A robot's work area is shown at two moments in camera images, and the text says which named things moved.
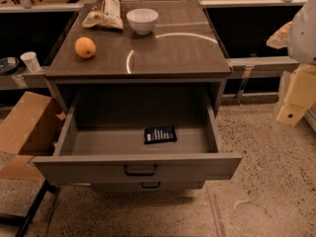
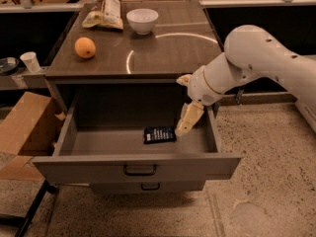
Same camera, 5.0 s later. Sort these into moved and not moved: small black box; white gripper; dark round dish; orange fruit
Moved: white gripper
Not moved: small black box; dark round dish; orange fruit
